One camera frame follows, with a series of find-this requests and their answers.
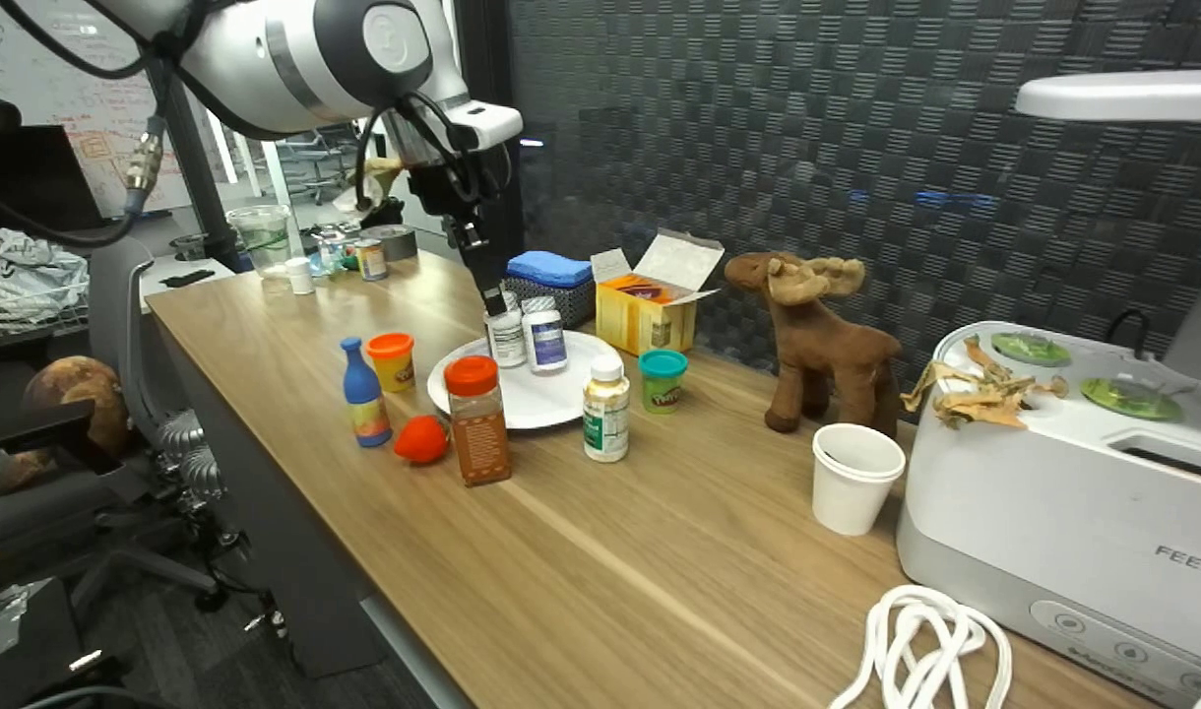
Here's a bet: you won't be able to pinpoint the white planter appliance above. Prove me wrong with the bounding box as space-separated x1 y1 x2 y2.
894 314 1201 709

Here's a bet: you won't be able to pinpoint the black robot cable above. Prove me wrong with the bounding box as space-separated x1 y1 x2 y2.
352 89 529 213

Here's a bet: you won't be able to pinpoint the grey cable metal connector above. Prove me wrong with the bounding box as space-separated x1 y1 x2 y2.
0 114 169 252

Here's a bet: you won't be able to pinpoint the black power cord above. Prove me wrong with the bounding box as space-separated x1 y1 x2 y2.
1097 306 1162 363

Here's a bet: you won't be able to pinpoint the blue toy bottle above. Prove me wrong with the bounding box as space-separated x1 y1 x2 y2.
337 335 395 452

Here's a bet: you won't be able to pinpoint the red toy strawberry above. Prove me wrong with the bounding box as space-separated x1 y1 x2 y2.
390 415 455 468

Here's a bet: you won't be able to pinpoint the open yellow cardboard box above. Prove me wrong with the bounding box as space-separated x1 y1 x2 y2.
588 230 727 365

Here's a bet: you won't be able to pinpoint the brown plush moose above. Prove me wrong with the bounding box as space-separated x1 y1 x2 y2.
719 250 904 439

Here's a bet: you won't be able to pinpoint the white pill bottle blue label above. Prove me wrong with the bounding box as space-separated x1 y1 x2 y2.
518 292 570 380

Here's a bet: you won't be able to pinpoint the brown plush toy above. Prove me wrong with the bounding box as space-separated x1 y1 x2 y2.
0 349 138 495

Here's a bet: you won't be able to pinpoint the spice jar red lid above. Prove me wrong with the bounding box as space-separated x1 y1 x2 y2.
442 349 517 492

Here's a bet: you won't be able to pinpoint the black office chair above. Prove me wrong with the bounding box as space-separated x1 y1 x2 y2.
0 349 287 686

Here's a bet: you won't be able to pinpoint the grey crumpled cloth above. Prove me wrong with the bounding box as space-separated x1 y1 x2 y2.
0 230 95 345

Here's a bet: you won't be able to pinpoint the white pill bottle green label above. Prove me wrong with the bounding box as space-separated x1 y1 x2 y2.
579 359 633 464

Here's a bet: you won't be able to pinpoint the dried brown leaves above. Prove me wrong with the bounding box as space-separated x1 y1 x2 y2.
900 331 1071 433

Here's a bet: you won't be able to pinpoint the green tub teal lid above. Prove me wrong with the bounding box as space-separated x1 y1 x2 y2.
633 343 694 408

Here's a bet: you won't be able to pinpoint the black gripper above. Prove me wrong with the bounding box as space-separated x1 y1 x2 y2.
406 146 517 319

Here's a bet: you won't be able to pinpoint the small white cup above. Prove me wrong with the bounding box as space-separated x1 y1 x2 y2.
281 255 318 301

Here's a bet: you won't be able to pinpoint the white lamp hood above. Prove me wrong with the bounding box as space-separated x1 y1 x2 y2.
1012 68 1201 127

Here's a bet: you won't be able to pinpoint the white rope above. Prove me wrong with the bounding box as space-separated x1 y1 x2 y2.
827 582 1019 709

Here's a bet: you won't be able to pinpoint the white paper cup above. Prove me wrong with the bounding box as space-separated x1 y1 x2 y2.
807 422 911 541

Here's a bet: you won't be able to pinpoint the yellow tub orange lid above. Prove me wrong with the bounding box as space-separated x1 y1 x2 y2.
362 326 420 399

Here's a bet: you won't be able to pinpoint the white paper plate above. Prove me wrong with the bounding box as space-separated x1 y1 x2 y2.
420 326 627 439

